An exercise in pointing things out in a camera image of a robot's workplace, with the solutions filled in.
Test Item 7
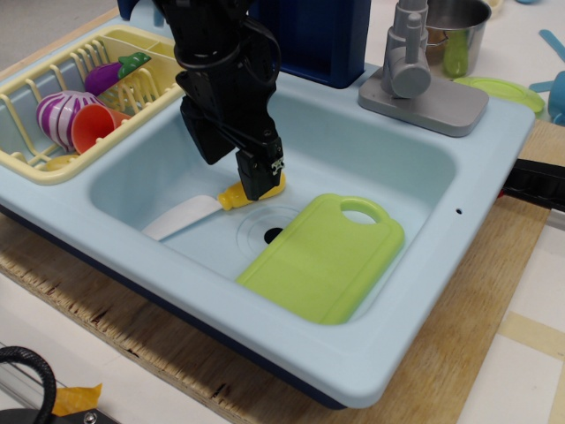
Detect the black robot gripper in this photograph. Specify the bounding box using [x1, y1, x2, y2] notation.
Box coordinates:
[154, 1, 284, 201]

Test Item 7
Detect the yellow handled white toy knife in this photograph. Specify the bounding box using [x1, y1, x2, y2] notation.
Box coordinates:
[141, 173, 286, 241]

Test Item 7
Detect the green plastic cutting board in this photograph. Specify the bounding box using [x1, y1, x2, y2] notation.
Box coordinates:
[237, 193, 404, 325]

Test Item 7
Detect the plywood base board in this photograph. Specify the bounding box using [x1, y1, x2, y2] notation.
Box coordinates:
[0, 8, 565, 424]

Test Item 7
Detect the dark blue plastic box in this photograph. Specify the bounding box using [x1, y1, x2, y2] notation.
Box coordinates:
[118, 1, 371, 88]

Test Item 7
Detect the orange plastic cup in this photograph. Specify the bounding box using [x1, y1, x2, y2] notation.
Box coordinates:
[71, 104, 131, 154]

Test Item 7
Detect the purple toy eggplant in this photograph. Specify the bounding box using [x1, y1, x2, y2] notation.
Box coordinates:
[84, 51, 152, 95]

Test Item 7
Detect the grey toy faucet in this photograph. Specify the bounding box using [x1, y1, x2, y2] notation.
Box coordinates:
[358, 1, 489, 137]

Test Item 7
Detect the yellow dish drying rack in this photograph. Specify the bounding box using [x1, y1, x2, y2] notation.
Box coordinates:
[1, 25, 182, 185]

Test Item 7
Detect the purple white striped toy onion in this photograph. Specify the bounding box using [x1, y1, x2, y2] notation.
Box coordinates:
[36, 90, 102, 152]

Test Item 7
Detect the light blue toy sink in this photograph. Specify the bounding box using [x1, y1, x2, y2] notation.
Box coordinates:
[1, 65, 534, 408]

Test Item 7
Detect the stainless steel pot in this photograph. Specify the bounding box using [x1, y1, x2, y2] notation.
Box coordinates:
[426, 0, 492, 80]

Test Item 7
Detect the green plastic plate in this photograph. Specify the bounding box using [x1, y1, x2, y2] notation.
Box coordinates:
[454, 77, 546, 115]

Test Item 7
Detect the yellow tape piece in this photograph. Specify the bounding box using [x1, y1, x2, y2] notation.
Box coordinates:
[51, 383, 103, 417]

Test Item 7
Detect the black clamp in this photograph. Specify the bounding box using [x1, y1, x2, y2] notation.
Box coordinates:
[499, 159, 564, 212]

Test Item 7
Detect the blue plastic utensil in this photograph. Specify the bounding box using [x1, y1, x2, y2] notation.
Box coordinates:
[539, 29, 565, 61]

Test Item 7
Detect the black braided cable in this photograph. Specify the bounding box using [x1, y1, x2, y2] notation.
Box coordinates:
[0, 346, 57, 424]

